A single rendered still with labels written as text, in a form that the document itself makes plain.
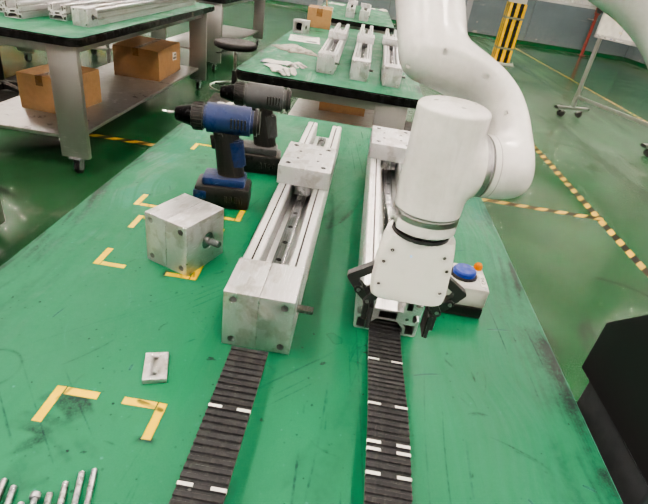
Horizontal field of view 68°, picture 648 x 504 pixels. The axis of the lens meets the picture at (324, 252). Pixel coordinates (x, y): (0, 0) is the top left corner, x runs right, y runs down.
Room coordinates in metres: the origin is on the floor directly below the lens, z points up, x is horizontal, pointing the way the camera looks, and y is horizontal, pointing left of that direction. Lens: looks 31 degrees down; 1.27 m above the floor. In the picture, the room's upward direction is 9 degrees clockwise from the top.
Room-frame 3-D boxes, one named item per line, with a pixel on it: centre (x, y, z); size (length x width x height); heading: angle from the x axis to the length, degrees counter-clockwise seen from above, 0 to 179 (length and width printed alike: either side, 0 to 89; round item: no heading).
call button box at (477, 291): (0.72, -0.24, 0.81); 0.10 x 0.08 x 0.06; 89
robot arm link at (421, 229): (0.56, -0.12, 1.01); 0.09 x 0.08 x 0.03; 89
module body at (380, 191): (1.01, -0.12, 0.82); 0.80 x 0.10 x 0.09; 179
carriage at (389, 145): (1.26, -0.13, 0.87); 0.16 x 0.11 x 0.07; 179
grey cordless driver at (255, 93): (1.19, 0.24, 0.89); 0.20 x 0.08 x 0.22; 97
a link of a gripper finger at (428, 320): (0.56, -0.17, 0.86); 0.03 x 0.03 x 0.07; 89
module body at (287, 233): (1.01, 0.07, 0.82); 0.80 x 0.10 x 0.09; 179
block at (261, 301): (0.57, 0.06, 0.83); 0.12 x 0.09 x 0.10; 89
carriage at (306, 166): (1.01, 0.07, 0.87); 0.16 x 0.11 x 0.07; 179
